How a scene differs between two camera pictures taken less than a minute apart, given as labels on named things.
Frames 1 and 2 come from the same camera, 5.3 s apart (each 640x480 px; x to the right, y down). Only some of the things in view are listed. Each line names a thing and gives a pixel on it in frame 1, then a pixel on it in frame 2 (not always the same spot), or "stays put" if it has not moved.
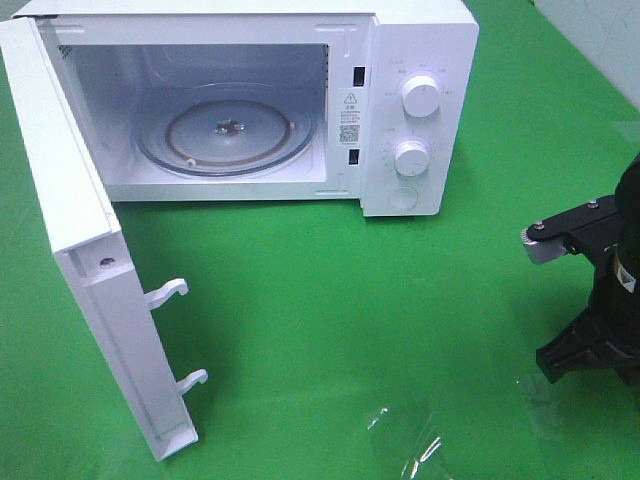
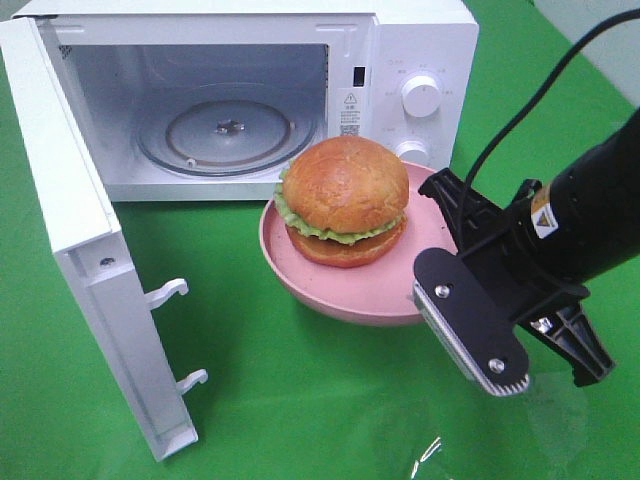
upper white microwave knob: [420, 97] stays put
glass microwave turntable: [226, 130] stays put
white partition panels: [608, 32] stays put
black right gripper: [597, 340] -> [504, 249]
